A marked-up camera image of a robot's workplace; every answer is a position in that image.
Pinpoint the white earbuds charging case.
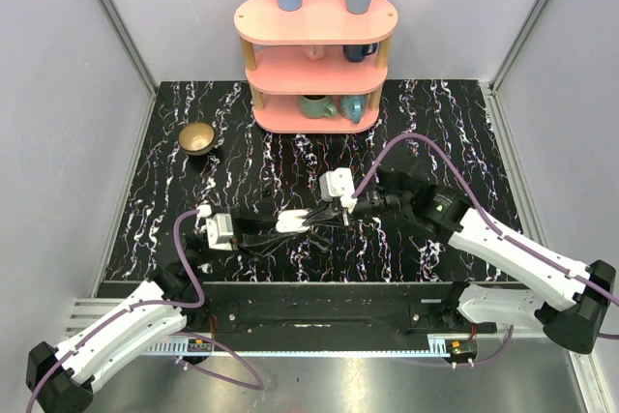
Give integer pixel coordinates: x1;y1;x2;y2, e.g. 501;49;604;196
275;209;310;234

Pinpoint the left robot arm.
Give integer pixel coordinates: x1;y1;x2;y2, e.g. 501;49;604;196
26;204;308;412

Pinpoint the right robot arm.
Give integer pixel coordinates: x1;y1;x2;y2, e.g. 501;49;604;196
301;168;616;354

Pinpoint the small black clip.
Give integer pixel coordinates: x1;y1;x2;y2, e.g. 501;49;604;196
308;236;333;253

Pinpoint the gold bowl with dark rim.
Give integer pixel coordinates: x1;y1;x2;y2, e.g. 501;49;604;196
178;122;217;156

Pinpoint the light blue ceramic mug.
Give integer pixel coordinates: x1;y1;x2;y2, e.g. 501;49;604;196
339;95;368;124

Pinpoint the green ceramic mug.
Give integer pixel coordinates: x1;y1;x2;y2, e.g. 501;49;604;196
298;95;338;119

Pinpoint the pink three-tier wooden shelf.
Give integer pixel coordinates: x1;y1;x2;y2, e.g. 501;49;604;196
234;0;398;133

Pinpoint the dark blue mug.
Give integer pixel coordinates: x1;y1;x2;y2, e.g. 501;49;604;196
342;43;379;63

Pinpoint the pink mug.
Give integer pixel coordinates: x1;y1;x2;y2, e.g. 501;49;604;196
302;44;326;61

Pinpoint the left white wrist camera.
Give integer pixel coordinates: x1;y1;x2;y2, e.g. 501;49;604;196
196;203;236;251

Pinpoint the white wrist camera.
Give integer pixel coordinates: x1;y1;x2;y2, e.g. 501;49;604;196
319;167;355;201
196;203;236;251

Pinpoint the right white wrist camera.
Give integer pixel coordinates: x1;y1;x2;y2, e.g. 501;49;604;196
319;167;355;201

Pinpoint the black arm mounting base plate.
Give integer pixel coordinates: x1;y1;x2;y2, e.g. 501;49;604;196
183;282;496;334

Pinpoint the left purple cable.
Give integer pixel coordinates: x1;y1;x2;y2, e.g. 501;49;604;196
24;209;266;413

